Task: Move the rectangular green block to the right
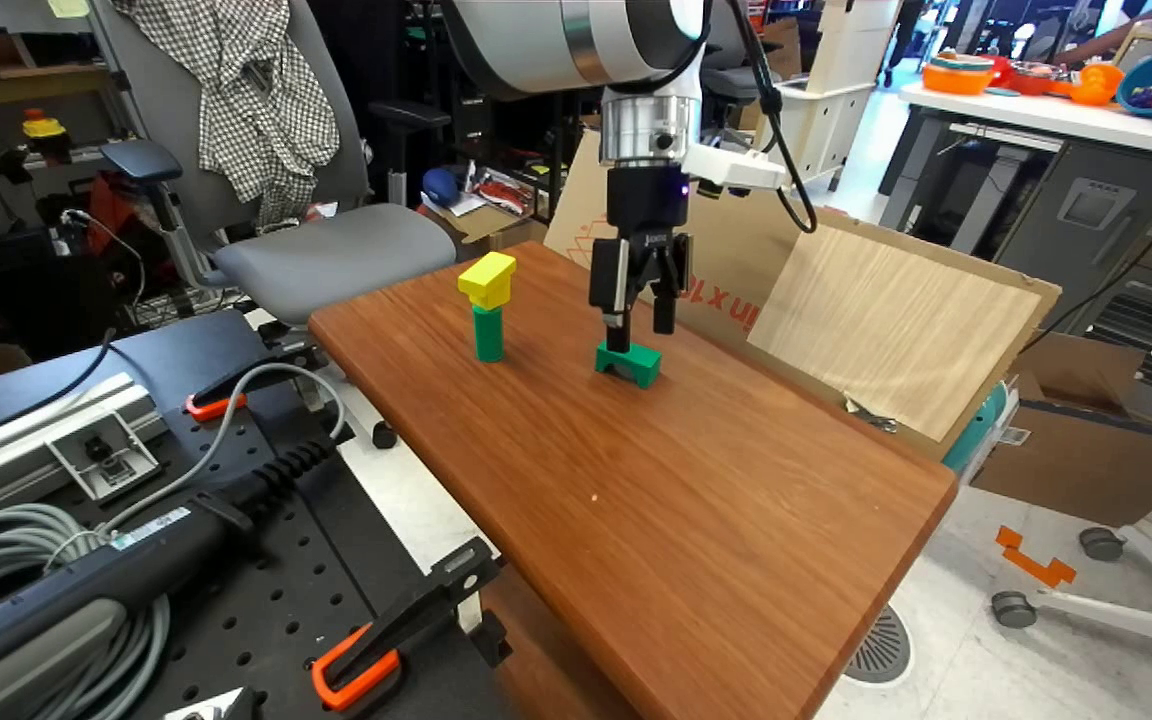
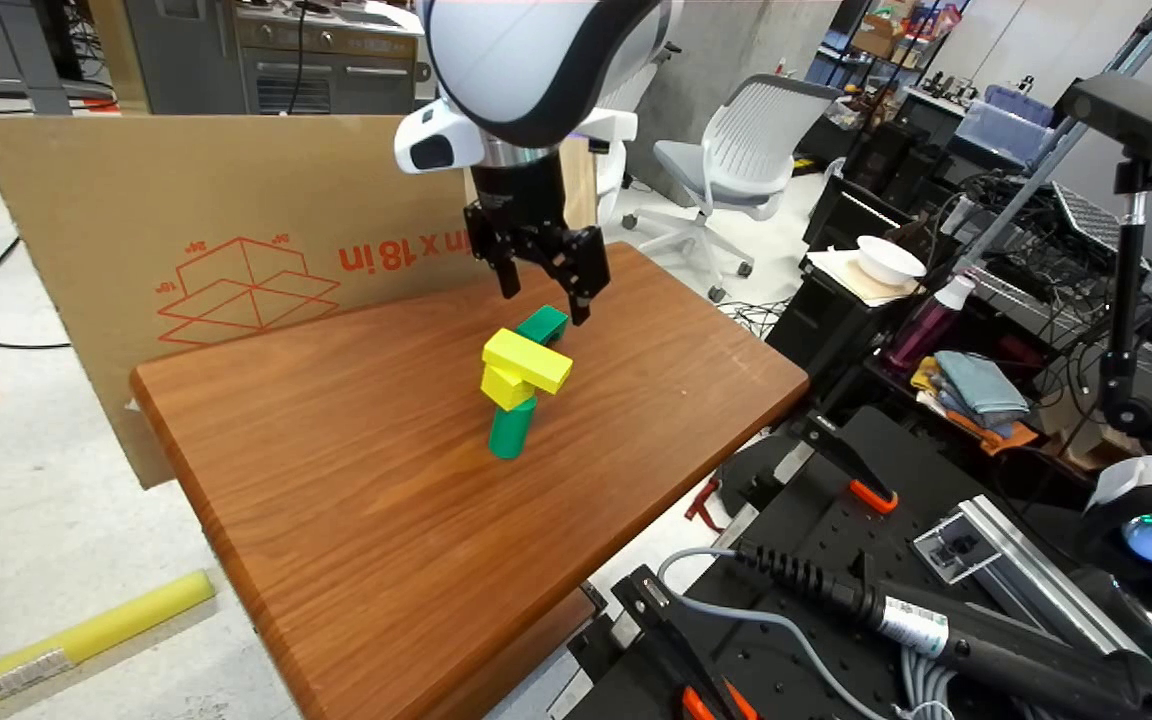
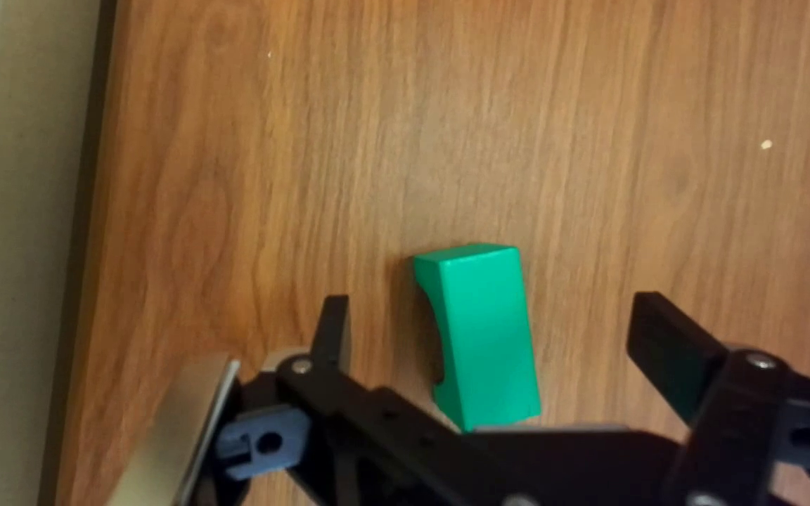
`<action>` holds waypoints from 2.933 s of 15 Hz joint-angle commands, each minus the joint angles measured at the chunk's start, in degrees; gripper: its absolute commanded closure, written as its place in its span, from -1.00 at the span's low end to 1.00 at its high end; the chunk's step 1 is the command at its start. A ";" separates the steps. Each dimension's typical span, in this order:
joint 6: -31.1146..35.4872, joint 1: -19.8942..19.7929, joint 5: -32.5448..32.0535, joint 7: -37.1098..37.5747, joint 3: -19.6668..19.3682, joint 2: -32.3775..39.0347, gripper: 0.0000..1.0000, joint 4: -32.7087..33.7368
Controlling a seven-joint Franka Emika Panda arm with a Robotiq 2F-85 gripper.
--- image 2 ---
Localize yellow paper roll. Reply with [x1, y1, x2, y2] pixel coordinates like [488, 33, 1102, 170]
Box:
[0, 570, 221, 720]

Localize white office chair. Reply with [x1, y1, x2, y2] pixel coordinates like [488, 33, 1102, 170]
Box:
[616, 72, 837, 288]

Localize black breadboard table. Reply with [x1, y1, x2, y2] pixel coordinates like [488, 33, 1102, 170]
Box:
[563, 403, 1152, 720]

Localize grey tool cable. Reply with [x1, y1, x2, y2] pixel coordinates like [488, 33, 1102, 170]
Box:
[651, 544, 954, 720]

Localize small yellow block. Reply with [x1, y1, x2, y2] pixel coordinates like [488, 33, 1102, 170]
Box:
[478, 362, 542, 415]

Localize light wood panel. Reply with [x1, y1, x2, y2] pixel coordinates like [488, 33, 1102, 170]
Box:
[556, 137, 599, 234]

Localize aluminium rail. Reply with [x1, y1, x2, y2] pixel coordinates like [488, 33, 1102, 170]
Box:
[956, 494, 1152, 720]

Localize orange handled pliers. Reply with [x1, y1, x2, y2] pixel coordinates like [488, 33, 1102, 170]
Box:
[611, 564, 767, 720]

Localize blue storage bin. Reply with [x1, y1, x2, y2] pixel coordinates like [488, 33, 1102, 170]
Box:
[954, 84, 1077, 178]

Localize folded cloth stack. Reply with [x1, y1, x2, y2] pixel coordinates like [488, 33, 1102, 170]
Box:
[913, 344, 1046, 460]

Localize purple bottle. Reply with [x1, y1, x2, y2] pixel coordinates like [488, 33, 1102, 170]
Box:
[880, 274, 980, 376]

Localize green cylinder block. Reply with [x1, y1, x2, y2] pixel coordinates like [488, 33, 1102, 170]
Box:
[484, 397, 544, 463]

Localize brown cardboard box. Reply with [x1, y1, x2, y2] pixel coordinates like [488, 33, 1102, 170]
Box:
[0, 114, 506, 494]

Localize white bowl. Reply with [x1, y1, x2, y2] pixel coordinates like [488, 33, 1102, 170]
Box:
[853, 234, 934, 288]

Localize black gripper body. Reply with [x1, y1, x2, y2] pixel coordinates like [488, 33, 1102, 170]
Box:
[460, 140, 611, 274]

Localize white tag card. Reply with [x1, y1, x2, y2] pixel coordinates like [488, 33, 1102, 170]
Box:
[908, 512, 1008, 590]

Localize long yellow block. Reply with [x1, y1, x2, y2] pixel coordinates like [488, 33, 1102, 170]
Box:
[481, 324, 579, 401]

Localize green rectangular block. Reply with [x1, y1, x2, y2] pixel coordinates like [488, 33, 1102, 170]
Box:
[513, 301, 575, 349]

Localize black camera on stand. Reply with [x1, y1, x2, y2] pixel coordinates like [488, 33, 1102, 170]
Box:
[1052, 70, 1152, 193]

